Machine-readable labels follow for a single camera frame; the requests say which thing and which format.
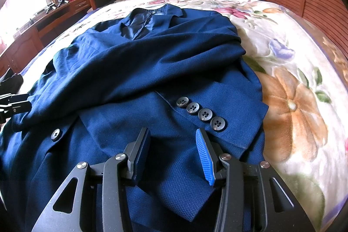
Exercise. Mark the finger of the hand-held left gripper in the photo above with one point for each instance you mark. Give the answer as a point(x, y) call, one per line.
point(13, 97)
point(16, 109)

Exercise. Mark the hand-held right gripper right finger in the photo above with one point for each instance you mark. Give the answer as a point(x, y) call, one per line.
point(205, 156)

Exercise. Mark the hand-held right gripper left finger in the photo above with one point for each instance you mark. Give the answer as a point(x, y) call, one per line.
point(142, 153)

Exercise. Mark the blue suit jacket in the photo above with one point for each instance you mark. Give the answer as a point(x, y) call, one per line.
point(136, 71)

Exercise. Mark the black folded garment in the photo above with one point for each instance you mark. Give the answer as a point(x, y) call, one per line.
point(11, 84)

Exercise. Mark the long wooden desk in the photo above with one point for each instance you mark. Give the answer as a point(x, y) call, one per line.
point(24, 41)

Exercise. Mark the black metal device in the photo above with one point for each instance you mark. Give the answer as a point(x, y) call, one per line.
point(57, 5)

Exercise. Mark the floral blanket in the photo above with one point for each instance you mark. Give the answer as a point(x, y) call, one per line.
point(285, 58)

